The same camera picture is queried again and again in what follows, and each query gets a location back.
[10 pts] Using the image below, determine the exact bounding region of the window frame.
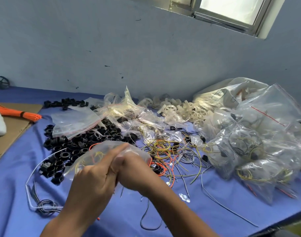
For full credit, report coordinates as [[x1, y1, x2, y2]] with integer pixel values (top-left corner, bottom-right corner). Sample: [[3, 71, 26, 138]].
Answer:
[[125, 0, 288, 40]]

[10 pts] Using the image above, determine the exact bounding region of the orange wire loop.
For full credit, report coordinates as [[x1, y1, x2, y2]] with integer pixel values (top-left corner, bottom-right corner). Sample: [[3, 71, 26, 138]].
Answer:
[[149, 159, 177, 189]]

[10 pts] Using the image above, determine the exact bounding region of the grey wire bundle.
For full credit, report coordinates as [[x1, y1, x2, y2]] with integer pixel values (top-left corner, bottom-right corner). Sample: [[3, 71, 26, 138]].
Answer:
[[25, 149, 65, 218]]

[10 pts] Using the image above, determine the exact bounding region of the blue cloth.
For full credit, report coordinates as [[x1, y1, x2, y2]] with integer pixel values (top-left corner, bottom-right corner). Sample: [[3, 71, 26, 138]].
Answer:
[[0, 86, 301, 237]]

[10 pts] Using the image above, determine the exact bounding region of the stack of plastic bags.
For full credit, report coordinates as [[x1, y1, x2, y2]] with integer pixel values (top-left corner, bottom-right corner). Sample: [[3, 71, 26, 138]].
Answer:
[[50, 105, 107, 140]]

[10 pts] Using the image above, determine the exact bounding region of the pile of white plastic wheels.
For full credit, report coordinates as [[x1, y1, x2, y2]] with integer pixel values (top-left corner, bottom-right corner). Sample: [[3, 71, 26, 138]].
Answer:
[[137, 93, 211, 122]]

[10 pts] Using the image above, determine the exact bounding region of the pile of large plastic bags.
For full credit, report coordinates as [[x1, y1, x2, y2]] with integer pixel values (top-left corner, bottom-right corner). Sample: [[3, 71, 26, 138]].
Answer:
[[191, 77, 301, 204]]

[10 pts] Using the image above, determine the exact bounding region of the person's left hand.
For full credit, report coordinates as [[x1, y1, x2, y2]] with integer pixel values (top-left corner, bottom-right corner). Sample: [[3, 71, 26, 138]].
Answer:
[[68, 143, 130, 224]]

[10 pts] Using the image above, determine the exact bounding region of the heap of plastic bags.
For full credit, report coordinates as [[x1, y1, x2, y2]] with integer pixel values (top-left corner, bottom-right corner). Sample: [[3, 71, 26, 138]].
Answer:
[[97, 86, 167, 132]]

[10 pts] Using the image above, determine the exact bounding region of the black round wheel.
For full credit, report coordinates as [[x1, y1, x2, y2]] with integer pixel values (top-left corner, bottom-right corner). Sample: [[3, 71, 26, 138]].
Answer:
[[0, 75, 11, 90]]

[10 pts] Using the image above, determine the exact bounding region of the person's right hand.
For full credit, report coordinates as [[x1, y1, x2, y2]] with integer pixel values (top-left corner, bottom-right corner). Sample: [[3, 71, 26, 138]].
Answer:
[[110, 147, 164, 197]]

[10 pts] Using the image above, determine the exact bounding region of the person's right forearm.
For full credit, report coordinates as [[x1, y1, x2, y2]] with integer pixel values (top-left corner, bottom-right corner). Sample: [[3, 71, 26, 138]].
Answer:
[[140, 181, 219, 237]]

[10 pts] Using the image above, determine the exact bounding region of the long yellow green wire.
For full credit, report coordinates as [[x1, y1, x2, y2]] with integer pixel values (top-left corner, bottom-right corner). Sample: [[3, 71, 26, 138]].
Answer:
[[199, 167, 261, 228]]

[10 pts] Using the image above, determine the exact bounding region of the brown cardboard sheet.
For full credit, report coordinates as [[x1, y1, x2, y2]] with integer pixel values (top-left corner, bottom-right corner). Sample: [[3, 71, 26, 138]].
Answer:
[[0, 102, 44, 166]]

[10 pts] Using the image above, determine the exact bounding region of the orange tie bundle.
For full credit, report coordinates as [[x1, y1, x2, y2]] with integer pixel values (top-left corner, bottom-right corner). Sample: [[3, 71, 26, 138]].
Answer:
[[0, 103, 44, 123]]

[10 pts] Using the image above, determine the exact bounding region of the pile of black plastic rings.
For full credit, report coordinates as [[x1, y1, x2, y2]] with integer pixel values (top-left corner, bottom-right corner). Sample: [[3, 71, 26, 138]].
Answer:
[[39, 97, 142, 187]]

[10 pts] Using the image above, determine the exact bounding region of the clear zip plastic bag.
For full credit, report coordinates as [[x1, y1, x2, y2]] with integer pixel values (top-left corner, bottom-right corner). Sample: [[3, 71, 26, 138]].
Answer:
[[61, 140, 154, 184]]

